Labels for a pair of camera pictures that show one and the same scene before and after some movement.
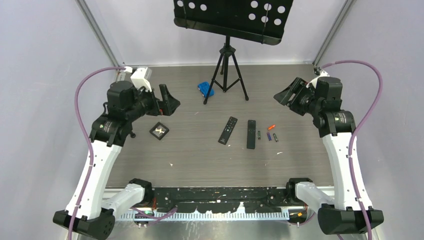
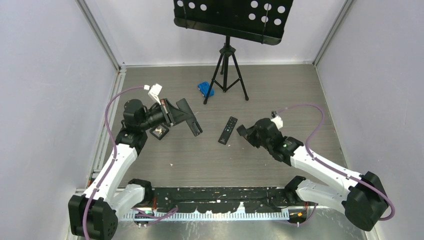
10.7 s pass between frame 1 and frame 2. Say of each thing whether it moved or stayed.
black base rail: stayed
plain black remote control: moved
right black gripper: moved
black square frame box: stayed
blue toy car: stayed
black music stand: stayed
